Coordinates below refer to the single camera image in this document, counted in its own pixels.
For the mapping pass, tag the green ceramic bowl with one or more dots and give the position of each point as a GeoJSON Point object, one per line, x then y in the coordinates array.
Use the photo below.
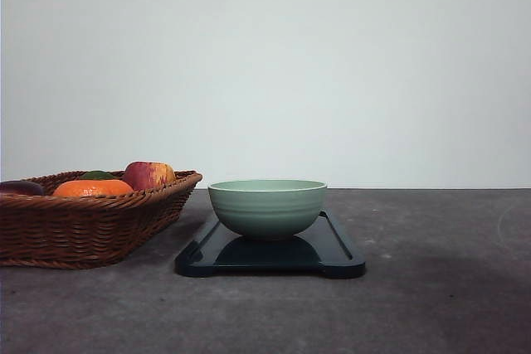
{"type": "Point", "coordinates": [267, 209]}

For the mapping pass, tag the brown wicker basket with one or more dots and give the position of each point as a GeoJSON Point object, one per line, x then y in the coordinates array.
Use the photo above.
{"type": "Point", "coordinates": [72, 219]}

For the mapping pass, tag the dark blue rectangular tray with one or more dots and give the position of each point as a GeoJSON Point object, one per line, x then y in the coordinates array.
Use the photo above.
{"type": "Point", "coordinates": [323, 251]}

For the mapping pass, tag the red yellow apple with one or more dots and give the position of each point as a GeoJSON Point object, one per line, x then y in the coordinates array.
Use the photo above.
{"type": "Point", "coordinates": [142, 175]}

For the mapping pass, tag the orange fruit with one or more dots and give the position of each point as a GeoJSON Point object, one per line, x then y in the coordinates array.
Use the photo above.
{"type": "Point", "coordinates": [93, 187]}

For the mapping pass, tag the green avocado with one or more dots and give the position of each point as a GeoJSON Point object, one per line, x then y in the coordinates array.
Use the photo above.
{"type": "Point", "coordinates": [96, 175]}

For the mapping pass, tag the dark purple fruit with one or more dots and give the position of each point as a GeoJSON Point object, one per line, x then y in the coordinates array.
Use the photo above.
{"type": "Point", "coordinates": [21, 187]}

